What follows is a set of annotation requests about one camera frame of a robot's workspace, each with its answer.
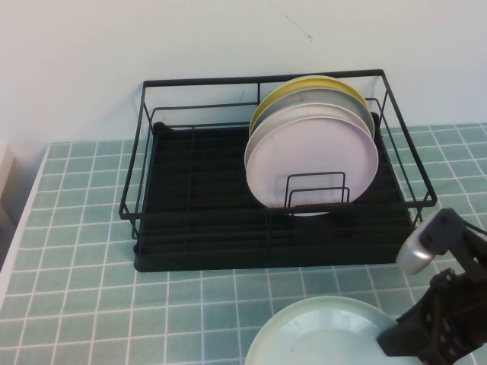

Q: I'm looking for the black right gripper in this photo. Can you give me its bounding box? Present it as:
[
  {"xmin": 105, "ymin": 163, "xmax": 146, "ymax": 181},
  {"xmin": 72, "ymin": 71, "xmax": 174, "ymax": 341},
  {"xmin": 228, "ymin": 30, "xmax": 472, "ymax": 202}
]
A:
[{"xmin": 375, "ymin": 267, "xmax": 487, "ymax": 365}]

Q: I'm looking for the mint green plate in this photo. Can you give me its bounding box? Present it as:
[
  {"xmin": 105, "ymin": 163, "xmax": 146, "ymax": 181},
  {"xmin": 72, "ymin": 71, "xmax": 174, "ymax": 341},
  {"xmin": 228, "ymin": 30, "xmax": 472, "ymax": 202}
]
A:
[{"xmin": 243, "ymin": 296, "xmax": 401, "ymax": 365}]

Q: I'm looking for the pink plate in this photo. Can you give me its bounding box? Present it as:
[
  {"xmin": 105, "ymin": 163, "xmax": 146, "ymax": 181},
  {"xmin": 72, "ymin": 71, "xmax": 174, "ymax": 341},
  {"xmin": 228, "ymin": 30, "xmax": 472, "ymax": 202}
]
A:
[{"xmin": 245, "ymin": 116, "xmax": 380, "ymax": 217}]

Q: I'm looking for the white plate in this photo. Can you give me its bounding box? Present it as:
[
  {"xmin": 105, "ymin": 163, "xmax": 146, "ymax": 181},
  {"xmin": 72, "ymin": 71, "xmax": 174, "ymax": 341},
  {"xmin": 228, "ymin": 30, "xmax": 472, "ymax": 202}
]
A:
[{"xmin": 244, "ymin": 103, "xmax": 372, "ymax": 168}]

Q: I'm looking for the grey plate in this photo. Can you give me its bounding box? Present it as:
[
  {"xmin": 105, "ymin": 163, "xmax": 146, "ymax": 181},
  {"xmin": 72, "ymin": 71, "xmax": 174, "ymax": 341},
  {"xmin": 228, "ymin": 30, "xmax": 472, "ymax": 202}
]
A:
[{"xmin": 250, "ymin": 87, "xmax": 376, "ymax": 140}]

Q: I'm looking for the yellow plate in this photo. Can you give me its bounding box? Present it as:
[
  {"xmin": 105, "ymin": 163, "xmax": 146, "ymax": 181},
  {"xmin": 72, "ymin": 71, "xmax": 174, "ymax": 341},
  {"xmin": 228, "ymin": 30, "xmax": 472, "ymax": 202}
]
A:
[{"xmin": 249, "ymin": 75, "xmax": 369, "ymax": 136}]

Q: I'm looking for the black plastic drip tray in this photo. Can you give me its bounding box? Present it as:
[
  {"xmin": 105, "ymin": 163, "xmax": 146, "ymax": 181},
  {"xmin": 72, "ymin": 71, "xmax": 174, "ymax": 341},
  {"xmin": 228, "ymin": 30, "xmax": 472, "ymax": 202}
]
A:
[{"xmin": 132, "ymin": 120, "xmax": 424, "ymax": 274}]

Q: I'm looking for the green checked tablecloth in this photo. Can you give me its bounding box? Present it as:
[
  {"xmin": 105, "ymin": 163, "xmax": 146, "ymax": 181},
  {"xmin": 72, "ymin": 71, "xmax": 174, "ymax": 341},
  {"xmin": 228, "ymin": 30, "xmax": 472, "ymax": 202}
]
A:
[{"xmin": 0, "ymin": 123, "xmax": 487, "ymax": 365}]

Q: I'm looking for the black wire dish rack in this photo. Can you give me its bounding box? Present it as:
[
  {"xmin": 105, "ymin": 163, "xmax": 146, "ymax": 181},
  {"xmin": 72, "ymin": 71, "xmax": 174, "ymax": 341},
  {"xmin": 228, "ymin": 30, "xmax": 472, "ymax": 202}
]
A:
[{"xmin": 119, "ymin": 68, "xmax": 438, "ymax": 244}]

